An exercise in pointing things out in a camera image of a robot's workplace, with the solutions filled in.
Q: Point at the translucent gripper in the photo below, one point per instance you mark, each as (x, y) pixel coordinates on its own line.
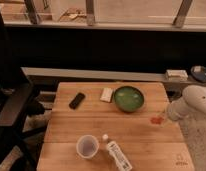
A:
(164, 114)

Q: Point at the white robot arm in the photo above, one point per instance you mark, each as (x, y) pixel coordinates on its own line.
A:
(192, 100)

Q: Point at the white sponge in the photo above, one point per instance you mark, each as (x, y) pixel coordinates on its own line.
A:
(106, 95)

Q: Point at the small box on ledge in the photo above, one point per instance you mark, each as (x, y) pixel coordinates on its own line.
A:
(176, 75)

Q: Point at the green bowl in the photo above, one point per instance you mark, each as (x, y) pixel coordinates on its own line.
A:
(128, 99)

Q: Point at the white labelled bottle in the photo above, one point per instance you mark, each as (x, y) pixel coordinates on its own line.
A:
(116, 153)

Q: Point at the translucent plastic cup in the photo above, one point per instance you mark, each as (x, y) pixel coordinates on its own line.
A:
(87, 146)

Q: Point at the black rectangular device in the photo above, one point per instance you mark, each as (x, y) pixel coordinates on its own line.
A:
(77, 100)

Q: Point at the black office chair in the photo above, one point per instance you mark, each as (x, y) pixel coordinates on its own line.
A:
(17, 102)

